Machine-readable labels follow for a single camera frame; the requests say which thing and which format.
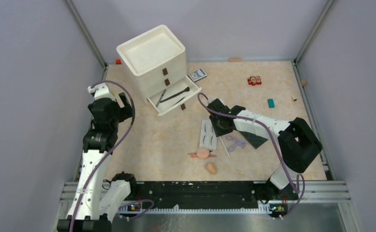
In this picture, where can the wooden block at wall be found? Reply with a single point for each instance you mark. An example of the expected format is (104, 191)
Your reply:
(235, 60)

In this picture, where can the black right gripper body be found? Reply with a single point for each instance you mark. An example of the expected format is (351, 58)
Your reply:
(218, 128)

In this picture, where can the teal toy block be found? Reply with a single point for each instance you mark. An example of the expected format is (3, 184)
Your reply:
(271, 103)

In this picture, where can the white cosmetic pencil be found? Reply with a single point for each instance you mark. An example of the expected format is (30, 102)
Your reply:
(224, 146)

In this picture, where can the beige makeup sponge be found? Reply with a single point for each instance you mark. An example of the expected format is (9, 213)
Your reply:
(210, 167)

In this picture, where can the white plastic drawer organizer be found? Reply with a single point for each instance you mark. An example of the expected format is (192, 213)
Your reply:
(156, 60)

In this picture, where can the black makeup brush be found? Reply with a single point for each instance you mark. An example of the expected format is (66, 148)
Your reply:
(187, 89)

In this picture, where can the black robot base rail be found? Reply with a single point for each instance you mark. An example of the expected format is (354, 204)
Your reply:
(209, 194)

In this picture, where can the dark green building baseplate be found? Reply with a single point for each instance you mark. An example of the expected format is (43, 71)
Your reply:
(254, 140)

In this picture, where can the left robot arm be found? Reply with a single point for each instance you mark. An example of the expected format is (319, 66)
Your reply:
(87, 213)

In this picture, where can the silver eyeliner pencil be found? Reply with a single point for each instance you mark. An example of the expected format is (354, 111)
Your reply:
(160, 98)

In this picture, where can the white false eyelash card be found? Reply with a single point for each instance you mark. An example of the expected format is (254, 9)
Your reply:
(208, 138)

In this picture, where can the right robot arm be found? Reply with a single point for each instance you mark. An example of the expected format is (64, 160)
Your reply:
(294, 142)

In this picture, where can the blue playing card deck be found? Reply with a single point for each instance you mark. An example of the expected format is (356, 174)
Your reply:
(197, 75)

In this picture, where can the peach powder puff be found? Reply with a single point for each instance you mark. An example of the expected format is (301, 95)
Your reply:
(203, 153)

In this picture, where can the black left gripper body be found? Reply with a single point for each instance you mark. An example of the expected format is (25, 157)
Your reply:
(121, 113)

